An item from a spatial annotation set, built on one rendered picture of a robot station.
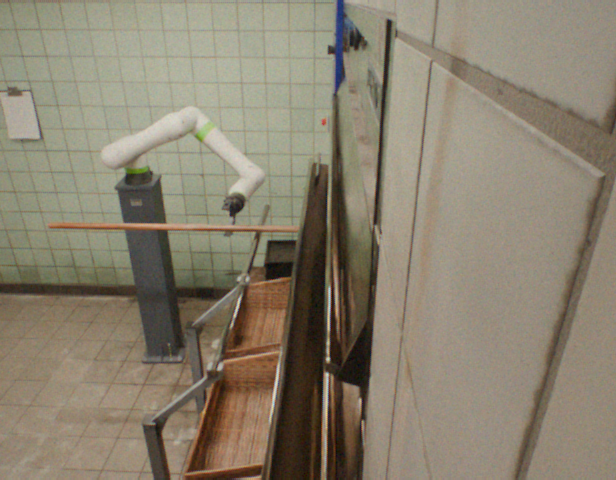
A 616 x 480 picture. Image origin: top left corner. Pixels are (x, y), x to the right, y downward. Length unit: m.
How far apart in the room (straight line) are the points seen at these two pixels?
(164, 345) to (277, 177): 1.33
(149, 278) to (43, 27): 1.68
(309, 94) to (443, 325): 3.03
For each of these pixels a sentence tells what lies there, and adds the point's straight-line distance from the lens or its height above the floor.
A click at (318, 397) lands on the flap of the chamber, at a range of 1.02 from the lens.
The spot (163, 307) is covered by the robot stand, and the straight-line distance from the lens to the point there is 3.13.
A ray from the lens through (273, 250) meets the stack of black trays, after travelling 2.80.
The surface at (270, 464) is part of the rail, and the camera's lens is 0.88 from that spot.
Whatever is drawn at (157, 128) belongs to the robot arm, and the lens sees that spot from 2.44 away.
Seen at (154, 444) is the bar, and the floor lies 0.87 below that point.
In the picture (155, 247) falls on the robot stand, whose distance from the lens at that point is 2.92.
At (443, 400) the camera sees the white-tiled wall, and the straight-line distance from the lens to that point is 0.19.
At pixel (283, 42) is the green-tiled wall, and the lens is 3.16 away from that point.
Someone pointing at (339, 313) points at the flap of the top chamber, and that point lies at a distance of 0.67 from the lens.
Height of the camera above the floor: 2.11
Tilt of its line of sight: 26 degrees down
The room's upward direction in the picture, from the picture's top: straight up
